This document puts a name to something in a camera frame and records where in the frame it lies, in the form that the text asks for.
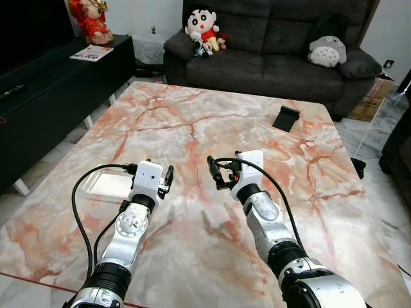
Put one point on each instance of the dark armchair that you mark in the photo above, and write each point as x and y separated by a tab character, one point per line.
397	147

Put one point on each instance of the clear plastic tray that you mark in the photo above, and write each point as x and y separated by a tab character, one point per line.
106	185

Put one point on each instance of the dark grey fabric sofa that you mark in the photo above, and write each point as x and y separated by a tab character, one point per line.
270	64

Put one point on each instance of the black wall socket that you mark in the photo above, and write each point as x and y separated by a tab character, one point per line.
388	64

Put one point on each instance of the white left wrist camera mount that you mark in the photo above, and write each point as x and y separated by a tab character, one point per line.
148	176

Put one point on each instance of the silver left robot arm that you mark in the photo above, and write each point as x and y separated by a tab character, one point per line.
125	234

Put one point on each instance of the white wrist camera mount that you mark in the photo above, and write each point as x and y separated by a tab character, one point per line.
250	168
148	176

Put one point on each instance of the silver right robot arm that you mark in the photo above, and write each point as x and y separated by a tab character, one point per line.
266	218

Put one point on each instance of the black TV cabinet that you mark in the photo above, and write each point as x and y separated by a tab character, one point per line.
51	102

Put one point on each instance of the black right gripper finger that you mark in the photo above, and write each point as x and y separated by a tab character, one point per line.
212	170

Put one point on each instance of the small black stand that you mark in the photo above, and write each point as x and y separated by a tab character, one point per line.
286	120

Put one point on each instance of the brown cardboard box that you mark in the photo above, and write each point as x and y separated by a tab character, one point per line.
371	99

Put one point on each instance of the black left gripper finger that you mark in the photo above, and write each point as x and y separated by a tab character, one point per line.
170	176

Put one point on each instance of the colourful magazine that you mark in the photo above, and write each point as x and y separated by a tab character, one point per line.
92	53

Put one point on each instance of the black television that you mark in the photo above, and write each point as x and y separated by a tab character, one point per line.
32	32

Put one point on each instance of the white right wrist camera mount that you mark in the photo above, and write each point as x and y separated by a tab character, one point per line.
250	168

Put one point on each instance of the grey white creature plush cushion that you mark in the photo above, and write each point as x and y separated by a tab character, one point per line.
326	51

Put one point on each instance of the cartoon boy plush doll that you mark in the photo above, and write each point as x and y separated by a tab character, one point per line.
202	25

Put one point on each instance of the red figurine doll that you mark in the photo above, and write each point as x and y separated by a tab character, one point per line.
93	22

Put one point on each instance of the black power adapter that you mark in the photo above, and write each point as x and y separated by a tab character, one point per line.
358	168

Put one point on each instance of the white lace side table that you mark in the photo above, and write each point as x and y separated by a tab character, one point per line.
149	46

